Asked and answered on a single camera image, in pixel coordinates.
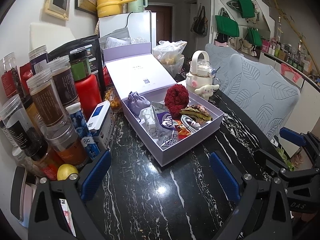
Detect white cable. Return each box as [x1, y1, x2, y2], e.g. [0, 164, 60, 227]
[180, 114, 202, 133]

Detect red cartoon snack packet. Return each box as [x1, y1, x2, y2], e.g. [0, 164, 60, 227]
[173, 120, 191, 140]

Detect gold patterned snack packet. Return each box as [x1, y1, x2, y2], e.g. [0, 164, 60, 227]
[180, 105, 213, 124]

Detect silver purple foil packet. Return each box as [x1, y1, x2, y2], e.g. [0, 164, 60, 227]
[151, 102, 178, 150]

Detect lavender drawstring pouch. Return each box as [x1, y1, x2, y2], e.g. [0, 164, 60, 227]
[128, 92, 150, 117]

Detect dark red fluffy yarn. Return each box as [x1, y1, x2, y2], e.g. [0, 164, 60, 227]
[164, 84, 189, 119]

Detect yellow lemon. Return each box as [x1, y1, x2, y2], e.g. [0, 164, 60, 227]
[57, 164, 79, 181]

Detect front blue leaf cushion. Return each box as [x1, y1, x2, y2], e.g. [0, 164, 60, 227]
[219, 54, 300, 140]

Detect blue leaf cushion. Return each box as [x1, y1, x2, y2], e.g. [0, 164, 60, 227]
[205, 43, 240, 77]
[219, 54, 300, 140]

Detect orange contents plastic jar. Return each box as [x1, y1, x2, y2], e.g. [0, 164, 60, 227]
[44, 118, 89, 168]

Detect brown powder jar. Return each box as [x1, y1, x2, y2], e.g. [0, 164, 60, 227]
[25, 68, 68, 127]

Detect white blue medicine box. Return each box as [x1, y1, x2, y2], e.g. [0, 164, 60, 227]
[87, 100, 114, 152]

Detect blue tablet tube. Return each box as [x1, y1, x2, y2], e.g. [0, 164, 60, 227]
[66, 102, 100, 160]

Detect open lavender gift box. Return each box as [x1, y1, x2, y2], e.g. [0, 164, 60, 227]
[101, 42, 225, 168]

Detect red lidded bottle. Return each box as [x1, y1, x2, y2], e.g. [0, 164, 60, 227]
[75, 74, 102, 120]

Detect lower green tote bag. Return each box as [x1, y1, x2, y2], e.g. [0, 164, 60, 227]
[245, 27, 262, 47]

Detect rear blue leaf cushion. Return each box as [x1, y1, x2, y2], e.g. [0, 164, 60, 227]
[205, 43, 240, 77]

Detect cream cinnamoroll water bottle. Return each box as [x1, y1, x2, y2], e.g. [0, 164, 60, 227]
[185, 50, 221, 101]

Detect green lidded spice jar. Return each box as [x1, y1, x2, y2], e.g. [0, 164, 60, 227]
[69, 50, 91, 81]

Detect large green tote bag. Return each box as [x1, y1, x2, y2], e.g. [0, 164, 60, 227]
[215, 8, 240, 37]

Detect upper green tote bag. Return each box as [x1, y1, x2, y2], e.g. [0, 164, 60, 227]
[238, 0, 255, 18]

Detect white plastic food bag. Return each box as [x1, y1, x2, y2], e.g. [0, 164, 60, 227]
[152, 40, 188, 77]

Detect dark hanging handbag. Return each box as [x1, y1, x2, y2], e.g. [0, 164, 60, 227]
[190, 5, 208, 37]

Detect white mini fridge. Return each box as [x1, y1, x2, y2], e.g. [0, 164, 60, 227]
[99, 11, 157, 49]

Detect dark brown door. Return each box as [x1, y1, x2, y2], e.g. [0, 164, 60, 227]
[147, 5, 172, 43]

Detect yellow enamel pot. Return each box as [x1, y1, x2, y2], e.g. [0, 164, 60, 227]
[97, 0, 136, 18]

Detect light green electric kettle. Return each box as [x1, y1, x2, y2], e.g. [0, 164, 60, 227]
[127, 0, 148, 12]

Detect wall intercom panel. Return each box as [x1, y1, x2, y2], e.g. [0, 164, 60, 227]
[43, 0, 71, 21]

